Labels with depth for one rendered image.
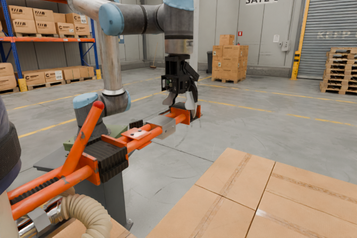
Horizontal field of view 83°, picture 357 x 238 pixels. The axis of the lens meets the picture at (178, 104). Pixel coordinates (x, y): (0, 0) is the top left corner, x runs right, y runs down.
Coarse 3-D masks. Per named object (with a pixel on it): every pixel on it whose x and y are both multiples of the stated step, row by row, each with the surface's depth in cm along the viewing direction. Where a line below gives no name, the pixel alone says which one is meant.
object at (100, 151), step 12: (96, 144) 46; (108, 144) 46; (120, 144) 45; (84, 156) 40; (96, 156) 42; (108, 156) 40; (120, 156) 43; (96, 168) 39; (108, 168) 42; (120, 168) 43; (96, 180) 40
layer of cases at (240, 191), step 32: (224, 160) 161; (256, 160) 161; (192, 192) 127; (224, 192) 127; (256, 192) 127; (288, 192) 127; (320, 192) 127; (352, 192) 127; (160, 224) 104; (192, 224) 104; (224, 224) 104; (256, 224) 104; (288, 224) 104; (320, 224) 104; (352, 224) 104
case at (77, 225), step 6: (78, 222) 58; (114, 222) 58; (66, 228) 56; (72, 228) 56; (78, 228) 56; (84, 228) 56; (114, 228) 56; (120, 228) 56; (60, 234) 54; (66, 234) 54; (72, 234) 54; (78, 234) 54; (114, 234) 54; (120, 234) 54; (126, 234) 54; (132, 234) 54
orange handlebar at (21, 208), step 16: (144, 128) 57; (160, 128) 57; (128, 144) 48; (144, 144) 52; (48, 176) 37; (80, 176) 38; (16, 192) 33; (48, 192) 33; (16, 208) 30; (32, 208) 31
